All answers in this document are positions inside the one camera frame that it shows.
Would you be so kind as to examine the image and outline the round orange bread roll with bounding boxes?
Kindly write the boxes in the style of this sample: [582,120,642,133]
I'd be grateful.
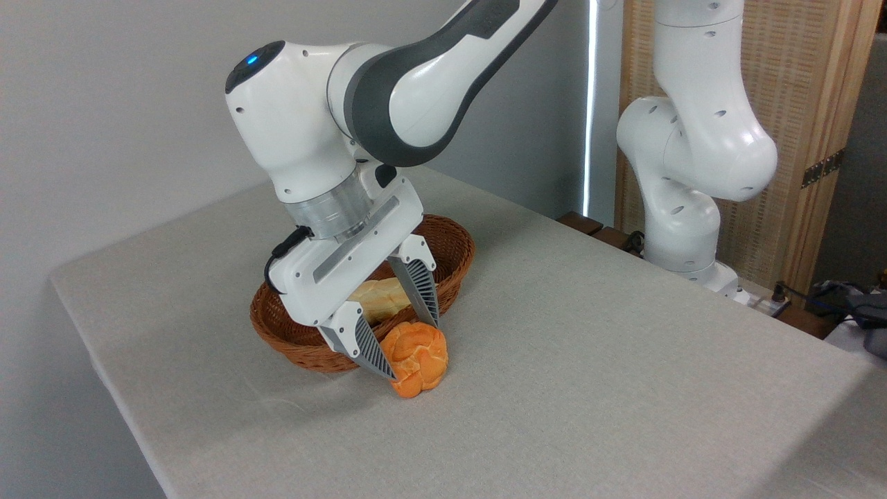
[379,320,450,399]

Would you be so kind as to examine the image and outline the metal screen hinge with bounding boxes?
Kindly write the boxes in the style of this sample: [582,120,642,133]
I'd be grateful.
[801,148,847,190]

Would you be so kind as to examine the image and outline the brown wicker basket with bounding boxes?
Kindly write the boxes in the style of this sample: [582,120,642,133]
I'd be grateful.
[249,213,477,374]

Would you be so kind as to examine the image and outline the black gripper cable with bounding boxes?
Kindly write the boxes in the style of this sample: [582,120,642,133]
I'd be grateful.
[263,226,313,279]

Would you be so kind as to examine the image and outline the black cable bundle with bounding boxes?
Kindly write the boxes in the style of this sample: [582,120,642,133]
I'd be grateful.
[771,279,887,331]

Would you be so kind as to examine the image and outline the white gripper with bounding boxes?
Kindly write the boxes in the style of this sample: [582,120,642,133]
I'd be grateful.
[266,166,442,383]

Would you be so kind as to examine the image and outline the grey tablecloth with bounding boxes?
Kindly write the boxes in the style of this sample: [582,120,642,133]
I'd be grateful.
[49,165,887,499]

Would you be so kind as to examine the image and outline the long pale braided bread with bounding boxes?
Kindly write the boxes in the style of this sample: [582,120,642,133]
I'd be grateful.
[346,277,414,327]

